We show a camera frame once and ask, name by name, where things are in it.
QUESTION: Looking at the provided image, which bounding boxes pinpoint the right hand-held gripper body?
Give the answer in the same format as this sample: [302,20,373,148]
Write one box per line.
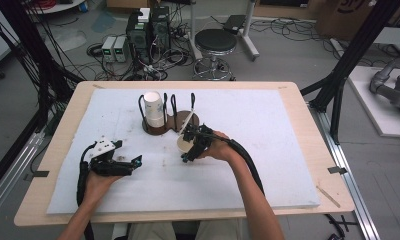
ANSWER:
[178,107,216,158]

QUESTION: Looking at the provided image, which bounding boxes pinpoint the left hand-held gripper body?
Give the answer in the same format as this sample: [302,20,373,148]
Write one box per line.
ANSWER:
[87,136,136,178]

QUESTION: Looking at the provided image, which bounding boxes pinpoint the white paper cup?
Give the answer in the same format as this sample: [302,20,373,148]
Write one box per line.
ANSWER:
[176,133,196,154]

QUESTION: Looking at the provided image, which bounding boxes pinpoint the brown cup holder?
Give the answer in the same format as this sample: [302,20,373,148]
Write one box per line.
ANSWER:
[137,92,201,136]

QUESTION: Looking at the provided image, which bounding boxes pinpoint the stack of white cups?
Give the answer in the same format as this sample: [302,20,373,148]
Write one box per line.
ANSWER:
[143,91,167,129]

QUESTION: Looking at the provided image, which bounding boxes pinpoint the person's right hand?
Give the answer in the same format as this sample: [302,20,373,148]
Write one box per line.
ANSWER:
[198,130,243,165]

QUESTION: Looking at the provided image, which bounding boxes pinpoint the person's left hand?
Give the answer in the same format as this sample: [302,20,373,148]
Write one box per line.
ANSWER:
[84,170,123,208]

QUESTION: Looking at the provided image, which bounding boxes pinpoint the white foam mat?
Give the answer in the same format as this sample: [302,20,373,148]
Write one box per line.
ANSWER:
[47,88,321,215]

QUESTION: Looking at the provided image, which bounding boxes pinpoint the person's right leg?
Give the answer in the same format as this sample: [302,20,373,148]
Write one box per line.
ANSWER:
[194,219,243,240]

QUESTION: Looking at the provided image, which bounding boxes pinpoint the light wooden table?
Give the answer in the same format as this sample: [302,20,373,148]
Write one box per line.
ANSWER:
[13,80,356,228]

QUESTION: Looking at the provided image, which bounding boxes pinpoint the grey bench power supply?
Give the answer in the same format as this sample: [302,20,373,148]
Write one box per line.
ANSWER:
[113,35,129,63]
[101,35,117,63]

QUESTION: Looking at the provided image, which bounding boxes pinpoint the black round stool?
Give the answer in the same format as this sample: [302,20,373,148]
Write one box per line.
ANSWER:
[192,28,238,82]

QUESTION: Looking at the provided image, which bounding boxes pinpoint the black computer tower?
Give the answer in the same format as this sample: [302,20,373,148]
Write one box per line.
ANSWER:
[126,11,153,65]
[150,5,172,52]

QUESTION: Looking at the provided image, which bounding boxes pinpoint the white metal stand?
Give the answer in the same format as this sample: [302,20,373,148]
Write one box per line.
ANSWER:
[187,0,261,62]

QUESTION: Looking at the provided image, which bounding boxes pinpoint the black flat device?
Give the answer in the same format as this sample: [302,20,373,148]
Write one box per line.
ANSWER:
[222,14,247,35]

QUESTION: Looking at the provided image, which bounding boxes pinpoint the small white box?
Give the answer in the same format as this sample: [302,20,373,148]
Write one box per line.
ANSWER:
[137,7,151,23]

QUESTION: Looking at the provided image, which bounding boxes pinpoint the thin wooden stick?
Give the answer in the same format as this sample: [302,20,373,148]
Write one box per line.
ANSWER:
[316,185,341,209]

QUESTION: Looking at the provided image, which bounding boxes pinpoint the round white table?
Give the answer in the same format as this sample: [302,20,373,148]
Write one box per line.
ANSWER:
[27,0,88,15]

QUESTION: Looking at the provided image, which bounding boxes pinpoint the white floor board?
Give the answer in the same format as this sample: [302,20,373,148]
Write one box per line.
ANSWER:
[347,65,400,138]

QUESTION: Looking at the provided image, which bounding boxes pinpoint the brown cardboard box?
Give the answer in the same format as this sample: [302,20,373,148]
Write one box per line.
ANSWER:
[316,0,386,42]

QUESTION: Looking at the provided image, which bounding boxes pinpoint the black sleeved left gripper cable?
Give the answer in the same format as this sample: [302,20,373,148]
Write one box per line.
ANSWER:
[76,141,96,240]

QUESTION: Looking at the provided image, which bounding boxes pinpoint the black sleeved gripper cable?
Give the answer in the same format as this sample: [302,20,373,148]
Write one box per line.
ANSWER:
[209,131,266,196]
[76,141,96,240]

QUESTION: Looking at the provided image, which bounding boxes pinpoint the black sleeved right gripper cable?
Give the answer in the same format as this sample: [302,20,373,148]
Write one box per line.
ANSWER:
[209,131,266,196]

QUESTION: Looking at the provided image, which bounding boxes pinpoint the tangle of floor cables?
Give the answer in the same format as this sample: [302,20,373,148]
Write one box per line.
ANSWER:
[86,42,193,82]

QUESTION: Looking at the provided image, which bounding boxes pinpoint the aluminium rail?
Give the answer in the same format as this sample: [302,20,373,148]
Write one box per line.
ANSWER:
[308,103,382,240]
[0,131,46,224]

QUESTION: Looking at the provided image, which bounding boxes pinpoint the black metal frame post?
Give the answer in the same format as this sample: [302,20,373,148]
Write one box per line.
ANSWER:
[300,0,400,145]
[0,0,86,134]

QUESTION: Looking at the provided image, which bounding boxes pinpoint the black floor cables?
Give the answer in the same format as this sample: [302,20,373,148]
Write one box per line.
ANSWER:
[250,18,334,44]

